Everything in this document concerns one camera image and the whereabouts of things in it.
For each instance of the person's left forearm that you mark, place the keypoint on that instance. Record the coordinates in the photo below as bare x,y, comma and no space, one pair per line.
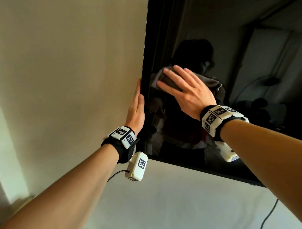
70,193

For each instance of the black wall-mounted television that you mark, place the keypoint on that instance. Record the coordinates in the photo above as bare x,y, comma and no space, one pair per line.
259,59

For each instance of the left wrist marker band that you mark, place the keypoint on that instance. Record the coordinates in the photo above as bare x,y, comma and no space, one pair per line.
122,138

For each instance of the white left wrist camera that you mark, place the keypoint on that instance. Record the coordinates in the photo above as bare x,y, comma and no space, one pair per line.
136,168

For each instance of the person's right hand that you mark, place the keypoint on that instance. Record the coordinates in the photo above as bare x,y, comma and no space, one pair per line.
193,99

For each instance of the person's right forearm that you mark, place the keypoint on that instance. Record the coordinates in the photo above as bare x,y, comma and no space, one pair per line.
266,151

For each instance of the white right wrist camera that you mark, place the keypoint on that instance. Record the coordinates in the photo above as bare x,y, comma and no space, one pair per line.
227,152

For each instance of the grey cloth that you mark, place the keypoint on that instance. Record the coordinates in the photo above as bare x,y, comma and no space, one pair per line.
210,82

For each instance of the person's left hand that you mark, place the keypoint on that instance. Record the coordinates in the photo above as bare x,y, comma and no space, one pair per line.
135,115

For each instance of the wrist marker band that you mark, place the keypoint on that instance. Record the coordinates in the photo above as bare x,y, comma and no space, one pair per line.
122,138
212,120

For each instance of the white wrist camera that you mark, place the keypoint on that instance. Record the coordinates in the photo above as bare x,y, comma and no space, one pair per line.
227,152
136,168

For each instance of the right wrist marker band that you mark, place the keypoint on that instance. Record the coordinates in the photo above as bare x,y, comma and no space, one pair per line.
212,120

